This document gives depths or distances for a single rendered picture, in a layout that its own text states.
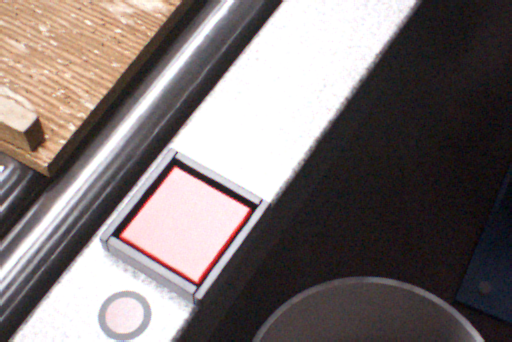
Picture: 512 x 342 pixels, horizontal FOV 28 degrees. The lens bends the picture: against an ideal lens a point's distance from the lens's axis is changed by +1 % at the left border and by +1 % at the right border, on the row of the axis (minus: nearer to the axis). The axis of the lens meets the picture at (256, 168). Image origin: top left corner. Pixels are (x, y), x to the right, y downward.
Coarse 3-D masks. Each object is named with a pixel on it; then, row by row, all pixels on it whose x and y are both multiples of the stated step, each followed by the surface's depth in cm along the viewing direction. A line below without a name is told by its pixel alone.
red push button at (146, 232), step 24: (168, 192) 62; (192, 192) 62; (216, 192) 62; (144, 216) 61; (168, 216) 61; (192, 216) 61; (216, 216) 61; (240, 216) 61; (144, 240) 61; (168, 240) 61; (192, 240) 61; (216, 240) 60; (168, 264) 60; (192, 264) 60
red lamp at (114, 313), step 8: (112, 304) 60; (120, 304) 60; (128, 304) 60; (136, 304) 60; (112, 312) 60; (120, 312) 60; (128, 312) 60; (136, 312) 60; (112, 320) 60; (120, 320) 60; (128, 320) 60; (136, 320) 60; (112, 328) 59; (120, 328) 59; (128, 328) 59
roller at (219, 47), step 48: (240, 0) 71; (192, 48) 69; (240, 48) 71; (144, 96) 67; (192, 96) 68; (96, 144) 65; (144, 144) 66; (48, 192) 64; (96, 192) 64; (48, 240) 62; (0, 288) 60; (48, 288) 63; (0, 336) 60
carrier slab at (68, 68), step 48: (0, 0) 69; (48, 0) 69; (96, 0) 69; (144, 0) 69; (192, 0) 70; (0, 48) 67; (48, 48) 67; (96, 48) 67; (144, 48) 67; (48, 96) 65; (96, 96) 65; (0, 144) 64; (48, 144) 63
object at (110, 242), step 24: (168, 168) 63; (192, 168) 63; (144, 192) 62; (240, 192) 62; (120, 216) 61; (264, 216) 61; (120, 240) 60; (240, 240) 60; (144, 264) 60; (216, 264) 59; (168, 288) 60; (192, 288) 59; (216, 288) 60
